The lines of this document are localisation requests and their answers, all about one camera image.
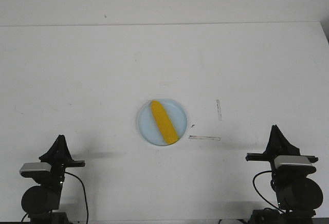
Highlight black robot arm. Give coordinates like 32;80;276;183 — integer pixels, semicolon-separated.
20;135;85;223
246;125;323;223

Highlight light blue round plate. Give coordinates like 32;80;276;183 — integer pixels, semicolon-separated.
137;99;188;146

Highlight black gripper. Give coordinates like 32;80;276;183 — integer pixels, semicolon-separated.
39;135;85;168
246;124;318;162

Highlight yellow toy corn cob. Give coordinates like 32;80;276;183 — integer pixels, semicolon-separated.
151;100;179;145

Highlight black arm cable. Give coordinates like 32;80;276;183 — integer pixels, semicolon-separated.
252;170;286;214
20;172;89;222

